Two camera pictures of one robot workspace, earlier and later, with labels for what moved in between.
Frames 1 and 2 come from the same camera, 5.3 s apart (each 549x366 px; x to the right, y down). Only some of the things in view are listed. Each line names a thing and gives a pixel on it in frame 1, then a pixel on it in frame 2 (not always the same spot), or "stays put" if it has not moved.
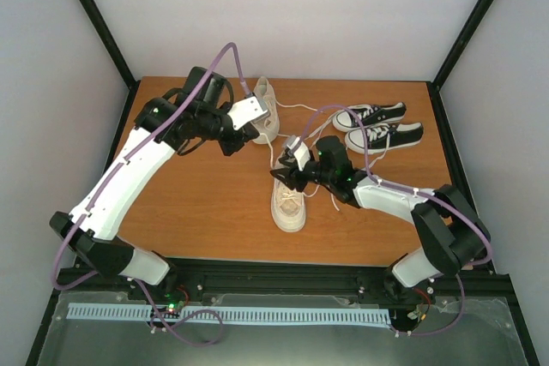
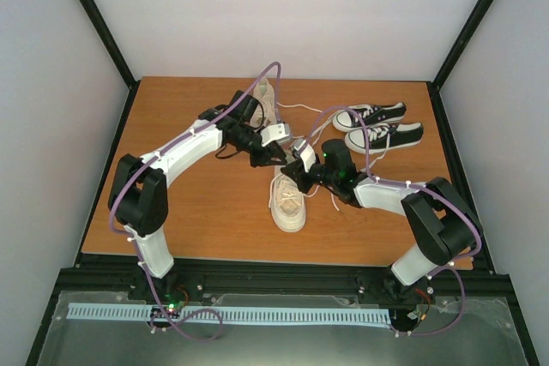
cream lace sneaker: x=268 y=128 stays put
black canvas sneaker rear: x=369 y=114 stays put
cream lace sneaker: x=288 y=207 stays put
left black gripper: x=250 y=132 → x=271 y=153
